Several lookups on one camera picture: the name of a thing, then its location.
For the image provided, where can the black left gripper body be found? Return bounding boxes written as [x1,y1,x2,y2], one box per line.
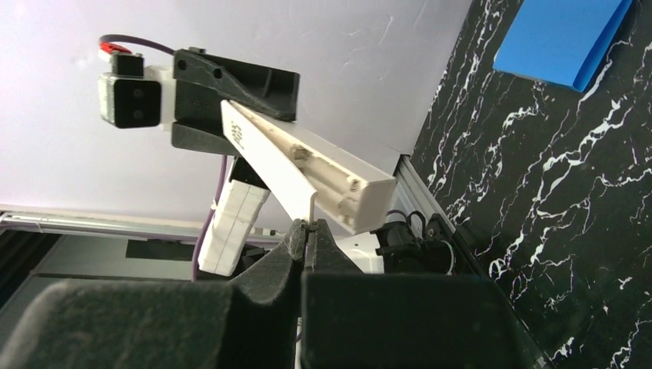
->
[374,211,457,275]

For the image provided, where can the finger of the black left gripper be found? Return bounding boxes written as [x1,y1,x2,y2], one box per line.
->
[171,123,239,155]
[173,48,300,121]

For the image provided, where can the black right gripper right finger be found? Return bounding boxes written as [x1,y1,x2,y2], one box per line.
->
[300,225,548,368]

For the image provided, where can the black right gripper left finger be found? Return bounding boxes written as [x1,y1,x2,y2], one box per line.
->
[1,220,308,368]

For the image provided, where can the white remote control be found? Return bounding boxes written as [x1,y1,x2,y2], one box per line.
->
[230,101,397,234]

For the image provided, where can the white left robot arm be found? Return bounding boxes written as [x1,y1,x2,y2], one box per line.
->
[173,48,456,276]

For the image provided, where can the blue flat box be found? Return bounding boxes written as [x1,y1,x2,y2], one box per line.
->
[493,0,633,92]

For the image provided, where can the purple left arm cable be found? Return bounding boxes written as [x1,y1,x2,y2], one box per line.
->
[99,34,230,284]

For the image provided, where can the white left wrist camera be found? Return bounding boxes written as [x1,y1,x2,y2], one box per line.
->
[98,42,163,129]

